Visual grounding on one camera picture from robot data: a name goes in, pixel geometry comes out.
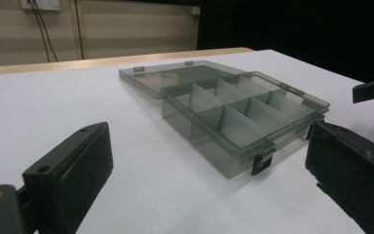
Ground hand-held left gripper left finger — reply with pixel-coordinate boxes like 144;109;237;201
21;121;115;234

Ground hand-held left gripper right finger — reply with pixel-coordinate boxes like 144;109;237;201
304;120;374;234

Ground clear grey compartment box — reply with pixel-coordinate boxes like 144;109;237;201
118;59;331;179

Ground white board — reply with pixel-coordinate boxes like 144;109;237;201
0;49;374;234

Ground black curtain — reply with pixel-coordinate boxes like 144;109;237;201
196;0;374;84

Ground wooden table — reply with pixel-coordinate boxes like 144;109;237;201
0;47;255;78

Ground black wall cable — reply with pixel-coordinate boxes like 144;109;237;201
33;0;59;63
28;0;52;63

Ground white wall socket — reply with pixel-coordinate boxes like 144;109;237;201
19;0;61;12

